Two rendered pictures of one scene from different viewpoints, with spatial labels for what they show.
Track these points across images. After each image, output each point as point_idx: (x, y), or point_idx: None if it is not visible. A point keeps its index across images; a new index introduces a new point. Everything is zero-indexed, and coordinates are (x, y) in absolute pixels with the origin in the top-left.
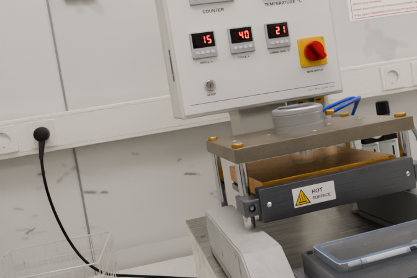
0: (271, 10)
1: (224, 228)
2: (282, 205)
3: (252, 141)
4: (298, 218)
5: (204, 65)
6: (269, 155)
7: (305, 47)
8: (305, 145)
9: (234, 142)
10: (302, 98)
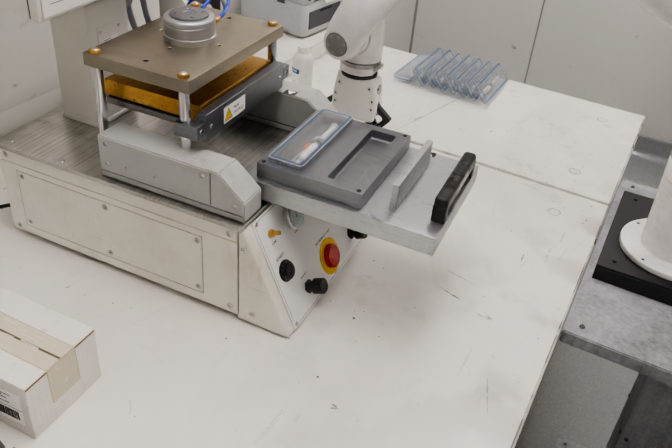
0: None
1: (161, 152)
2: (217, 123)
3: (179, 64)
4: (145, 117)
5: None
6: (207, 81)
7: None
8: (228, 66)
9: (151, 63)
10: None
